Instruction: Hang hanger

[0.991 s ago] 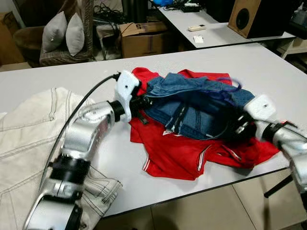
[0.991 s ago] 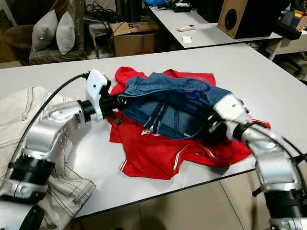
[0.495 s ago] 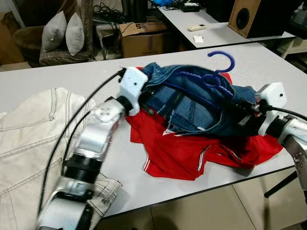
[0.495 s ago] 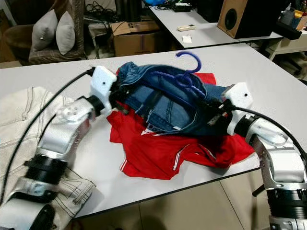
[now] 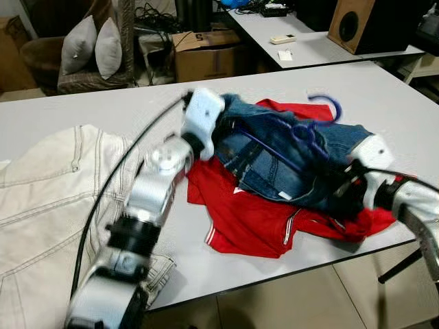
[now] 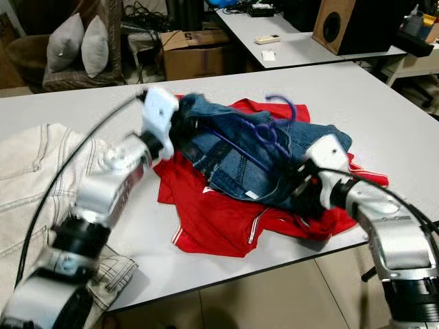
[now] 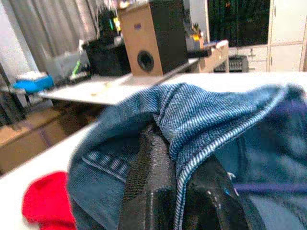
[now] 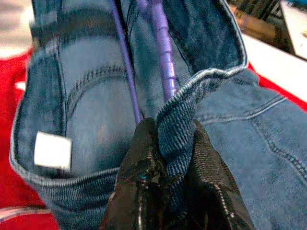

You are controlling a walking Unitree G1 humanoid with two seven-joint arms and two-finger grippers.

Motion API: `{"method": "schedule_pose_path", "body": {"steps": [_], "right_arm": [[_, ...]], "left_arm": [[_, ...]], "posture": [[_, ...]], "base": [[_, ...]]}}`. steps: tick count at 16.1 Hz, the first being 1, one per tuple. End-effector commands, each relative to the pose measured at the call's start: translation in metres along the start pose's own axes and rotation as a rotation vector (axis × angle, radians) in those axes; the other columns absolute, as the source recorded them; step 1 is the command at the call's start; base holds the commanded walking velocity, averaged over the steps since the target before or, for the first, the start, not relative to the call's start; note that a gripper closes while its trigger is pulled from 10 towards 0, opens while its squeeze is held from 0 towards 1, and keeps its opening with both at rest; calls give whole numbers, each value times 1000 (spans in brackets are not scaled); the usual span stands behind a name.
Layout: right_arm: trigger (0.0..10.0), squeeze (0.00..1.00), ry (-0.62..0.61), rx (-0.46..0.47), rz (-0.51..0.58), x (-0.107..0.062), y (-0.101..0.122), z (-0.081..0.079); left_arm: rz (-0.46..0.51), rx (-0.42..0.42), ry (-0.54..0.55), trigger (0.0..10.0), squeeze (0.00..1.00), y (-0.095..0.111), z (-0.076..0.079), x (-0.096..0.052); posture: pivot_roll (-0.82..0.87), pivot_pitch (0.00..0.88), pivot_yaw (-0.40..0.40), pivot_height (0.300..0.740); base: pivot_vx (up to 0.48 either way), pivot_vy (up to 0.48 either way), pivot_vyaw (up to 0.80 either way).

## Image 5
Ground brown wicker chair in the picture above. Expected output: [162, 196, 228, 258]
[21, 0, 136, 95]

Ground brown cardboard box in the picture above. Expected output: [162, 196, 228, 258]
[171, 29, 241, 83]

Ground grey pillow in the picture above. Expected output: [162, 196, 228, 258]
[60, 15, 98, 76]
[94, 17, 123, 80]

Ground white remote control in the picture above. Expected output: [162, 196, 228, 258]
[270, 34, 297, 45]

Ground white drawer desk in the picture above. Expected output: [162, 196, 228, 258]
[391, 48, 439, 83]

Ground blue denim jacket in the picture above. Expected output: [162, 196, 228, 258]
[209, 94, 375, 210]

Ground red printed t-shirt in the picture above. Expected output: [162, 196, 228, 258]
[187, 98, 399, 259]

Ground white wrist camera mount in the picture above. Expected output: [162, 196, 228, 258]
[182, 88, 226, 143]
[346, 135, 396, 210]

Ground purple plastic hanger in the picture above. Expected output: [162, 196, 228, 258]
[237, 94, 342, 172]

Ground wooden black speaker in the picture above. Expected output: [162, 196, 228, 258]
[327, 0, 439, 56]

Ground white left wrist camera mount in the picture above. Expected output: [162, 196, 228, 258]
[182, 88, 226, 143]

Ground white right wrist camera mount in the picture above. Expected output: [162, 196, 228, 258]
[346, 135, 396, 210]

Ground cream white jeans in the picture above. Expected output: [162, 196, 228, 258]
[0, 123, 176, 329]

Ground black metal table leg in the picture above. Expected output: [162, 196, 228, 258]
[377, 249, 424, 285]

